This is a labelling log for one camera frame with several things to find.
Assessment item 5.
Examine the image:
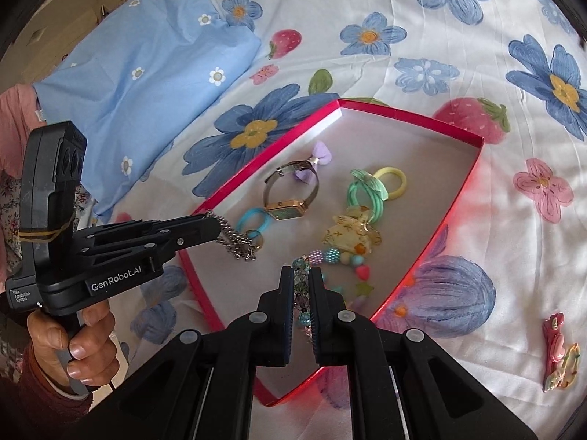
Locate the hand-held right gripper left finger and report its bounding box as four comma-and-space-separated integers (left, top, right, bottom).
69, 266, 296, 440

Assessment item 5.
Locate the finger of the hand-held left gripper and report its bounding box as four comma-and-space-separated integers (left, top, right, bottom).
81, 237, 217, 267
77, 213, 222, 245

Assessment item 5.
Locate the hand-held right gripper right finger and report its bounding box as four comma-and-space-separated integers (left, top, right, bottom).
308, 267, 537, 440

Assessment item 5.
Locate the silver chain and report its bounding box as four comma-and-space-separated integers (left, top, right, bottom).
204, 211, 266, 261

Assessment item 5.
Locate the blue hair tie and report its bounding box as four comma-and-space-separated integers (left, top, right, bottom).
236, 208, 272, 242

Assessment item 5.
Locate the colourful beaded bracelet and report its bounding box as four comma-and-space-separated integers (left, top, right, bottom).
292, 246, 376, 347

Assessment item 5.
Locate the gold wristwatch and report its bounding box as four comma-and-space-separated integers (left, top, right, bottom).
263, 160, 320, 223

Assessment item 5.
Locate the green hair tie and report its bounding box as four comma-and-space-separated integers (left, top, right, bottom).
345, 169, 390, 223

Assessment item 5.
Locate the red cardboard box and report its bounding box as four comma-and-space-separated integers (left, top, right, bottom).
178, 98, 486, 408

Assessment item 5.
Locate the person's left forearm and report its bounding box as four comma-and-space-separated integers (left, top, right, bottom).
0, 344, 95, 440

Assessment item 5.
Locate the person's left hand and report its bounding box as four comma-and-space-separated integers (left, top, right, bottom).
26, 305, 116, 391

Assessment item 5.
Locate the small-flowered patterned clothing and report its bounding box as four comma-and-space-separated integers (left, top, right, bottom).
0, 165, 100, 269

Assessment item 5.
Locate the pink cloth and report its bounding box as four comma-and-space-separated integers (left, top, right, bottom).
0, 85, 47, 175

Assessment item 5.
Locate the purple bow hair clip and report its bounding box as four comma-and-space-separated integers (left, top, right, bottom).
296, 142, 333, 182

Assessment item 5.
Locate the blue flowered pillow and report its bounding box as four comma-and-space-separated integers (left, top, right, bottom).
34, 0, 262, 225

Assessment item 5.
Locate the pink hair clip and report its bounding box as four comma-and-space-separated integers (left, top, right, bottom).
542, 314, 567, 377

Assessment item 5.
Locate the pale yellow hair clip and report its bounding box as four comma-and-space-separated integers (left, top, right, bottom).
543, 343, 581, 393

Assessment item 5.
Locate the floral strawberry bedsheet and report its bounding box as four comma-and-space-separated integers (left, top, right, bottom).
69, 0, 587, 440

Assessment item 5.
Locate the yellow hair tie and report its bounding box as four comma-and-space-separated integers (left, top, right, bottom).
372, 166, 408, 201

